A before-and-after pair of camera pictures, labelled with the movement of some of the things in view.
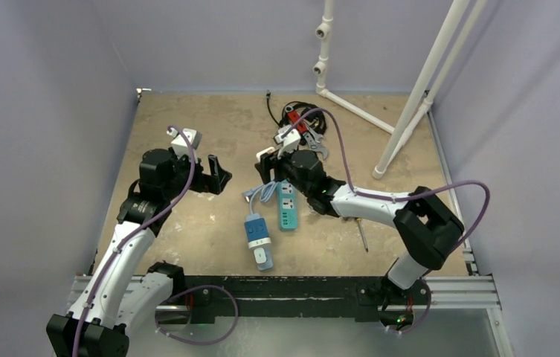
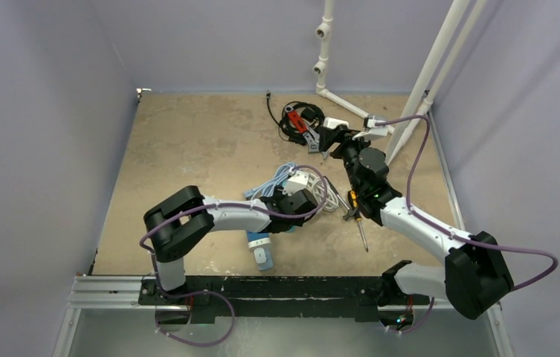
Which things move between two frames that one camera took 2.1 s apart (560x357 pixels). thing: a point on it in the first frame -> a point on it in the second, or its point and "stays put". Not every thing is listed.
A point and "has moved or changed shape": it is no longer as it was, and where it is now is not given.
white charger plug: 259,255 stays put
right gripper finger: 264,167 -> 329,137
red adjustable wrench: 308,131 stays put
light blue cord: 266,191 stays put
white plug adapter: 266,151 has moved or changed shape
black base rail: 359,297 stays put
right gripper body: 268,162 -> 332,140
